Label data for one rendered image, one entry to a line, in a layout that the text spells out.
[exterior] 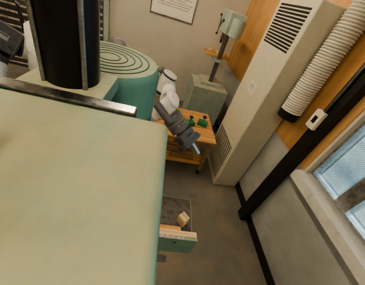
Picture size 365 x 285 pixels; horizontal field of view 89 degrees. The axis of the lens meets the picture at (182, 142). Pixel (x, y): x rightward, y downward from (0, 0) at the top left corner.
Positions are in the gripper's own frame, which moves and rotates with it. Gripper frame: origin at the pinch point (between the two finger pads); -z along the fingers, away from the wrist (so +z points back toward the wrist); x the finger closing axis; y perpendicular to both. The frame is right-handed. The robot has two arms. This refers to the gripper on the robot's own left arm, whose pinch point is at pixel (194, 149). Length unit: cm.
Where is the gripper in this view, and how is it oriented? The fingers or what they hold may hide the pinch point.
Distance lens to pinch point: 86.5
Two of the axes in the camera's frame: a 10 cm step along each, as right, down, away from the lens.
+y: 4.9, -1.1, -8.6
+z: -5.8, -7.8, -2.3
